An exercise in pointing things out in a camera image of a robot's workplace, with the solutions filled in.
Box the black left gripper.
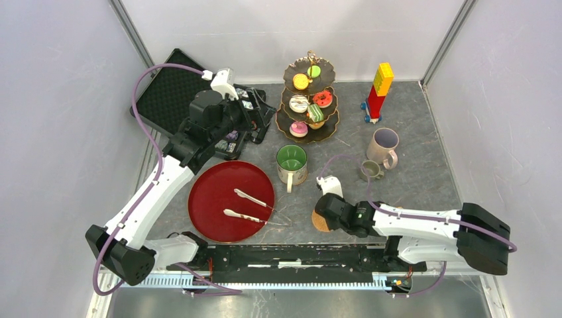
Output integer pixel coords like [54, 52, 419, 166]
[210, 87, 277, 144]

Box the green inside ceramic mug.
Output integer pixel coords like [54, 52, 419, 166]
[276, 144, 308, 193]

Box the white chocolate striped donut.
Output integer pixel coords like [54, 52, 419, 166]
[289, 94, 309, 113]

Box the pink frosted donut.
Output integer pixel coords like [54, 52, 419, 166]
[290, 121, 309, 138]

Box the woven coaster front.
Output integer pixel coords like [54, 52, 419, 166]
[311, 210, 331, 233]

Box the orange macaron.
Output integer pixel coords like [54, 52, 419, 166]
[292, 73, 310, 91]

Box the green matcha cake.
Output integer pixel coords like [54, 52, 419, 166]
[307, 103, 324, 123]

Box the green macaron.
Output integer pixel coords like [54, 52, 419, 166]
[307, 65, 321, 79]

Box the red frosted donut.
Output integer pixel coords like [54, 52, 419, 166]
[312, 89, 333, 109]

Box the small grey cup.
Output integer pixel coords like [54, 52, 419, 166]
[359, 160, 384, 182]

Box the pink ceramic mug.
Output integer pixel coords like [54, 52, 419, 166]
[366, 128, 400, 170]

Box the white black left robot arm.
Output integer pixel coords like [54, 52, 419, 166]
[85, 87, 274, 286]

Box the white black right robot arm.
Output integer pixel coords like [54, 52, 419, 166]
[312, 192, 516, 276]

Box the red round tray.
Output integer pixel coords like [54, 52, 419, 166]
[188, 160, 275, 243]

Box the black poker chip case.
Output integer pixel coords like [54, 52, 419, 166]
[137, 68, 276, 160]

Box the three-tier black gold stand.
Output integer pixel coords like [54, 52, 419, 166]
[275, 50, 339, 144]

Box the small brown pastry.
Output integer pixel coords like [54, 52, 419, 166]
[308, 122, 325, 130]

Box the red yellow toy block tower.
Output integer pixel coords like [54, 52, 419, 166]
[361, 62, 394, 124]

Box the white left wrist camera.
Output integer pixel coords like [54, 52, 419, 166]
[201, 68, 239, 100]

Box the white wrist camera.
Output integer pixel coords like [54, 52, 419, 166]
[201, 68, 239, 100]
[316, 176, 343, 198]

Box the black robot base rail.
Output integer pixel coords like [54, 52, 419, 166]
[188, 244, 427, 284]

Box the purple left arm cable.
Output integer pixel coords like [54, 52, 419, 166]
[92, 63, 207, 297]

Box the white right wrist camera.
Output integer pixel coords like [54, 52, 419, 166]
[316, 176, 343, 198]

